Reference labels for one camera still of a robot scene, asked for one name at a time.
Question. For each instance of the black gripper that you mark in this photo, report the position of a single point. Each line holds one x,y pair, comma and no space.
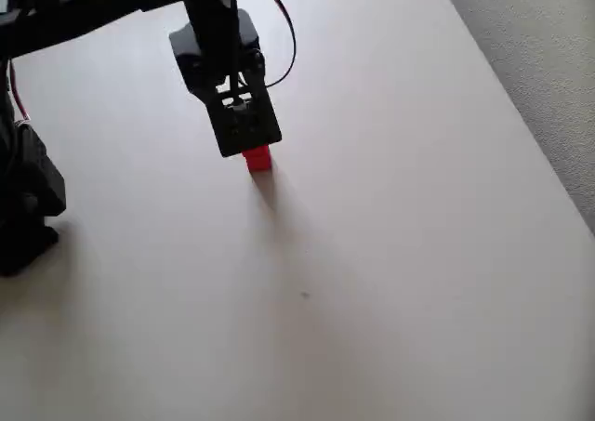
247,130

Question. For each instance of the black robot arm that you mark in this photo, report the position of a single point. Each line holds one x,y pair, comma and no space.
28,184

